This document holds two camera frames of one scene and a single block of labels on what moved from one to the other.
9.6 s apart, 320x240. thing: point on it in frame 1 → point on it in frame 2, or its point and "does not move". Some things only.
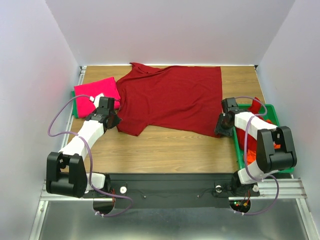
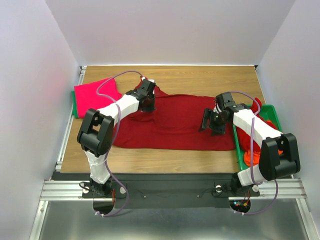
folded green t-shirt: x=74 y=110 does not move
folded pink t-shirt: x=85 y=107 does not move
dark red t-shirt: x=186 y=99 → x=174 y=125
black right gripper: x=220 y=128 does not move
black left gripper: x=117 y=121 → x=152 y=108
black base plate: x=174 y=190 does not move
